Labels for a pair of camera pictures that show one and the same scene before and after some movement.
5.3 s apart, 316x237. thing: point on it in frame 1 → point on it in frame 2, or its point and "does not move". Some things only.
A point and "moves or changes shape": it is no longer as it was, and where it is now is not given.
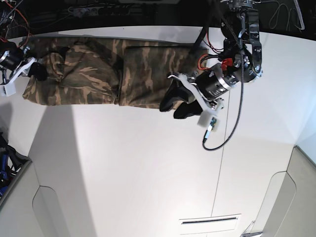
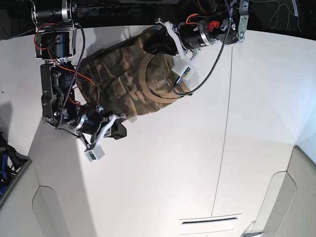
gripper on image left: x=15 y=60 → x=93 y=125
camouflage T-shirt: x=108 y=71 moves or changes shape
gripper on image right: x=208 y=87 → x=189 y=37
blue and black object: x=12 y=165 does not move
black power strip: x=100 y=11 does not move
